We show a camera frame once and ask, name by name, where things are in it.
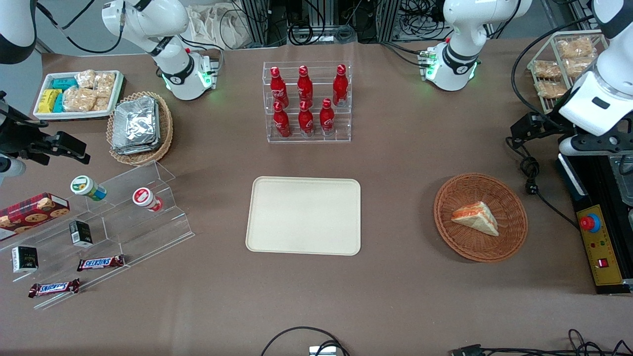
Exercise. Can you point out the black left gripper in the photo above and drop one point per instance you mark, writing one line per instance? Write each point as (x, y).
(548, 124)

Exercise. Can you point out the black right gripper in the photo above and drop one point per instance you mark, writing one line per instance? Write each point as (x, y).
(20, 137)

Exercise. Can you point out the triangular sandwich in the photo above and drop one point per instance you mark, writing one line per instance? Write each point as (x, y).
(475, 218)

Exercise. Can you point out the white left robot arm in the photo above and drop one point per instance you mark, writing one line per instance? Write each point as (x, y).
(457, 29)

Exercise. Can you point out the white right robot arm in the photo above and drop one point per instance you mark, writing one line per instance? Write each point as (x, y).
(173, 64)

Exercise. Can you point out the white rectangular snack tray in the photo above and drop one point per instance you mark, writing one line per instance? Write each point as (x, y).
(74, 115)

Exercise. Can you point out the light oval wicker basket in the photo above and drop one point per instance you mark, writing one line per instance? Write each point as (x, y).
(165, 133)

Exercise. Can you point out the brown round wicker basket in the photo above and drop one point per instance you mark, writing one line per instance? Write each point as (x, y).
(470, 247)

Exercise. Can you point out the beige plastic tray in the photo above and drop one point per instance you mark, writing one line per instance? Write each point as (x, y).
(303, 215)

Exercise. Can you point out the clear plastic container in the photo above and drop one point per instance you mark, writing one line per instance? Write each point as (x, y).
(624, 183)

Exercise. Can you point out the yellow snack pack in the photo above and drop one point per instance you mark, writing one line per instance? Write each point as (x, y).
(48, 101)

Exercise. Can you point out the teal snack pack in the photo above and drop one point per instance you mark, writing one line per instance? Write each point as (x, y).
(59, 104)
(64, 83)

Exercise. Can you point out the bagged pastry snack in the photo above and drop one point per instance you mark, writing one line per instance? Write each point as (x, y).
(578, 66)
(574, 48)
(546, 69)
(550, 89)

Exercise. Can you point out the clear bagged rice cracker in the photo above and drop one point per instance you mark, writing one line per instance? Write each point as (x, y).
(85, 78)
(79, 100)
(104, 85)

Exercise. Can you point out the red tartan cookie box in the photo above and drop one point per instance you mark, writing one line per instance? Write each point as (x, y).
(29, 215)

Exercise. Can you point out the red emergency stop button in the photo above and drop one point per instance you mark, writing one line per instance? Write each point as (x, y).
(588, 223)

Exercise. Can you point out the green lid cup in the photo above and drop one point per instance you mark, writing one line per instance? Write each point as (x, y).
(85, 187)

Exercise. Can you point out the black yellow control box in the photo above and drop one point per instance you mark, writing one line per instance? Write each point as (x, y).
(606, 257)

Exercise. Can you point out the small black carton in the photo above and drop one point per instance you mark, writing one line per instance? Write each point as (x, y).
(24, 259)
(80, 233)

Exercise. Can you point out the silver foil packs stack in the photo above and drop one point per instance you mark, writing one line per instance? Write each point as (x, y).
(136, 124)

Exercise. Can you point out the red lid cup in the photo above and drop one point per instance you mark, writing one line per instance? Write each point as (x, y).
(144, 198)

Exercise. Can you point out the brown snickers bar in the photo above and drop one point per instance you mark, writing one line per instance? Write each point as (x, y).
(53, 288)
(100, 263)

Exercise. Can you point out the clear acrylic stepped stand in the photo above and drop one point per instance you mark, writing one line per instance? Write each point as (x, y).
(143, 232)

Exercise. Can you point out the white cloth bag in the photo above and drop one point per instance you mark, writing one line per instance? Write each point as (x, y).
(217, 27)

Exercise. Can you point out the red cola bottle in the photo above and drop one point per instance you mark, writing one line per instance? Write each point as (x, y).
(327, 119)
(340, 85)
(305, 121)
(305, 85)
(282, 122)
(278, 86)

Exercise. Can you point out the clear acrylic bottle rack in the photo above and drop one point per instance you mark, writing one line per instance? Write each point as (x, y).
(316, 141)

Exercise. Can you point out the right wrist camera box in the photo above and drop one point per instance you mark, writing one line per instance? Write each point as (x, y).
(69, 146)

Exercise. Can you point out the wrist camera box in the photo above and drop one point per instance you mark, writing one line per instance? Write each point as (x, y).
(526, 127)
(69, 146)

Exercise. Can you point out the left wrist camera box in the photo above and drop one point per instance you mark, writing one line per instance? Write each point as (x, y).
(526, 127)

